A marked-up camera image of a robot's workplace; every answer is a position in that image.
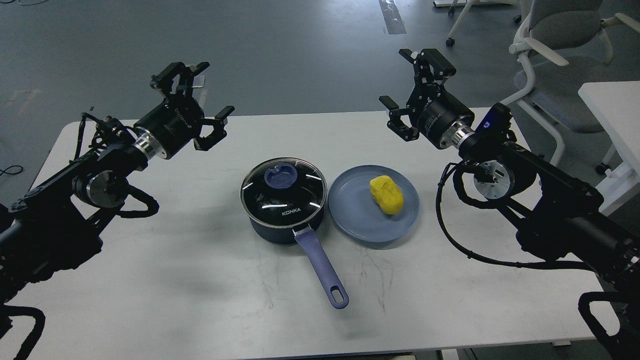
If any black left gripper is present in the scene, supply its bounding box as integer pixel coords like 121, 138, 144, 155
134, 61, 236, 160

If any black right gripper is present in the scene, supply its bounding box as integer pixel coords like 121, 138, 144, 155
378, 48, 475, 150

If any yellow potato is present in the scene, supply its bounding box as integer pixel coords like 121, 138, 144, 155
369, 175, 404, 215

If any glass pot lid purple knob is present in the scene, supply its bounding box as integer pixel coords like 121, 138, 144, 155
239, 157, 327, 228

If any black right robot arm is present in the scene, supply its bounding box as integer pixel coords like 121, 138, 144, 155
379, 48, 640, 360

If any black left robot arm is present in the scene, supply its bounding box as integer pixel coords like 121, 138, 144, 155
0, 62, 234, 360

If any white chair base with wheels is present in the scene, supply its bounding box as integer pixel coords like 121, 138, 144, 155
433, 0, 523, 48

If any blue round plate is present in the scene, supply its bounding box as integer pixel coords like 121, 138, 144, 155
327, 164, 421, 247

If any grey white office chair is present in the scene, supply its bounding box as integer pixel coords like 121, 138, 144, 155
502, 0, 639, 166

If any white side table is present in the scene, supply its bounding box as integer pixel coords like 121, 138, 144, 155
578, 80, 640, 215

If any dark blue saucepan purple handle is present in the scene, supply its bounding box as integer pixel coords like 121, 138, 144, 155
240, 157, 350, 310

